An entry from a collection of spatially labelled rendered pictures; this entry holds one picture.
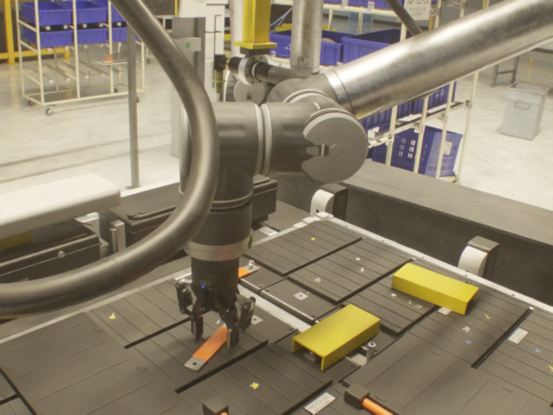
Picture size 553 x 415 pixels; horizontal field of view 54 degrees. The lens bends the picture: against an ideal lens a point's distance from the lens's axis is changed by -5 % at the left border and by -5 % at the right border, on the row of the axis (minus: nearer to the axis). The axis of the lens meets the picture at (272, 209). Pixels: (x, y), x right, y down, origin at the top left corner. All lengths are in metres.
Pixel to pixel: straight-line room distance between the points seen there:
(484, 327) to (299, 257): 0.42
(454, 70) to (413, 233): 1.06
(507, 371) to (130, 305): 0.68
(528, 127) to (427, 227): 5.23
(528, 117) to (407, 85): 6.15
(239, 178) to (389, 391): 0.40
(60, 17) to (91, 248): 5.81
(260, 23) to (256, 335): 0.81
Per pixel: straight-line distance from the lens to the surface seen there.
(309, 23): 1.90
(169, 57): 0.64
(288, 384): 0.90
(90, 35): 7.02
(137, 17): 0.66
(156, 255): 0.50
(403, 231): 2.01
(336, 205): 1.66
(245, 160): 0.77
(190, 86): 0.62
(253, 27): 1.47
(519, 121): 7.13
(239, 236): 0.82
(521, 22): 1.08
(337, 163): 0.80
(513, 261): 1.91
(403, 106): 3.79
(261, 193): 1.39
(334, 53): 3.66
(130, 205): 1.27
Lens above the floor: 1.59
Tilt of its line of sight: 23 degrees down
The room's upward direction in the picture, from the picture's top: 3 degrees clockwise
